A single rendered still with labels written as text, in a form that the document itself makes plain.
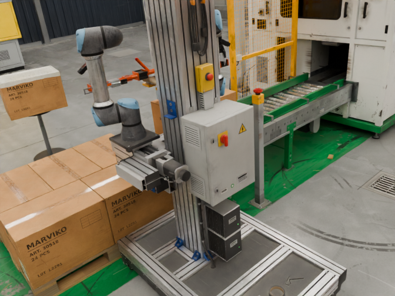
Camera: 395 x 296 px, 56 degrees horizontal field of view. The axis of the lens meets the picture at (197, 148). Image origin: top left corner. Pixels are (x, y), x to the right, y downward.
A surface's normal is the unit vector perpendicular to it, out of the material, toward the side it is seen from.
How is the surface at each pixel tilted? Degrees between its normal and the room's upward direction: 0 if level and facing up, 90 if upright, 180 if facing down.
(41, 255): 90
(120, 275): 0
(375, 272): 0
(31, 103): 90
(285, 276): 0
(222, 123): 90
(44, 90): 90
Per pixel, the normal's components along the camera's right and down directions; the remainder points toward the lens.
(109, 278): -0.09, -0.89
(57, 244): 0.65, 0.29
